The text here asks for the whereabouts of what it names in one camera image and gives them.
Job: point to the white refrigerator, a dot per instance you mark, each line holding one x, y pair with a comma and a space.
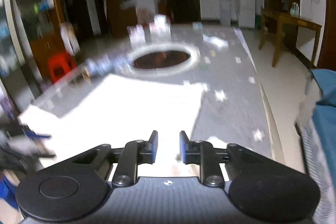
246, 3

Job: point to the small wooden stool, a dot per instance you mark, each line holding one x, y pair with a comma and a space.
86, 74

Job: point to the green bin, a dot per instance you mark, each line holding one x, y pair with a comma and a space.
258, 21

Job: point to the water dispenser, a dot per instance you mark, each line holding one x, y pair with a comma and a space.
225, 6

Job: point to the grey white striped cloth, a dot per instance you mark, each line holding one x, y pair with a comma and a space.
313, 150

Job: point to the wooden glass display cabinet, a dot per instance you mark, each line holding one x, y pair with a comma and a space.
36, 8

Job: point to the blue cloth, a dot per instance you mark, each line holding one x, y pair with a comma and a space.
326, 119

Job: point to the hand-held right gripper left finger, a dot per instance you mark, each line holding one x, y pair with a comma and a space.
155, 147

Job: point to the wooden table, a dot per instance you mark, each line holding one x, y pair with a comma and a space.
291, 19

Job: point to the red plastic stool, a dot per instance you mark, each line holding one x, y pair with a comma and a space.
61, 65

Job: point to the pack of plastic bottles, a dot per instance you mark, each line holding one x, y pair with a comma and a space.
107, 65

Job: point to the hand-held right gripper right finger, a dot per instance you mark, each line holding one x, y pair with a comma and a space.
183, 147

